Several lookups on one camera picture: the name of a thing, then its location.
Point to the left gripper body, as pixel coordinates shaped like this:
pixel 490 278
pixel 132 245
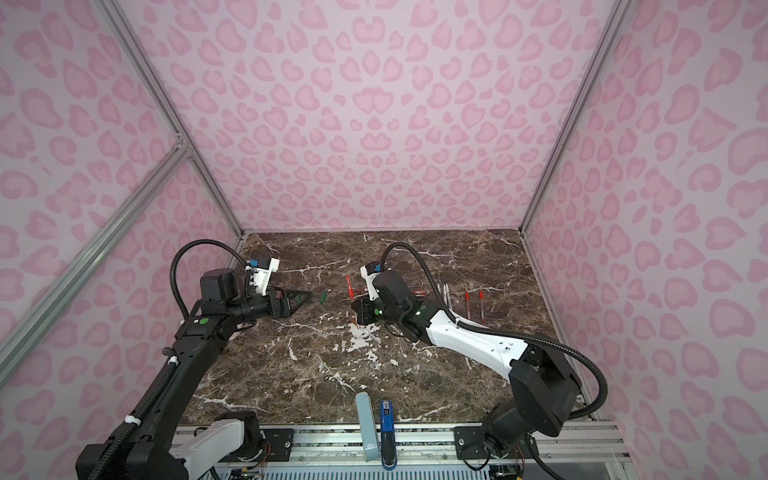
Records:
pixel 276 311

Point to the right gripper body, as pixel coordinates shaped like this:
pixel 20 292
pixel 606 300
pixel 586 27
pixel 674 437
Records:
pixel 372 311

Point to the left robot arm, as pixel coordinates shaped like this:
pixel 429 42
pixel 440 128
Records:
pixel 142 446

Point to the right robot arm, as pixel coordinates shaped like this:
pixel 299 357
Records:
pixel 544 385

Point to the brown cap marker lower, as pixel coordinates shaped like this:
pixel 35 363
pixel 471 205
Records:
pixel 364 335

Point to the light blue box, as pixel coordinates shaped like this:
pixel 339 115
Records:
pixel 367 426

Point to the blue black tool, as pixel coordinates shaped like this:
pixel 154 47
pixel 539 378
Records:
pixel 388 444

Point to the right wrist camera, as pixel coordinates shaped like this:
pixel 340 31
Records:
pixel 369 272

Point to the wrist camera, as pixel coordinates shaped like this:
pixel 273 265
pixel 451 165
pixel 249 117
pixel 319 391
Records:
pixel 369 272
pixel 259 271

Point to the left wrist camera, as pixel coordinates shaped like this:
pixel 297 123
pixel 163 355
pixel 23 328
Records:
pixel 259 271

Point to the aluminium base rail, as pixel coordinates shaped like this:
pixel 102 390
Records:
pixel 583 450

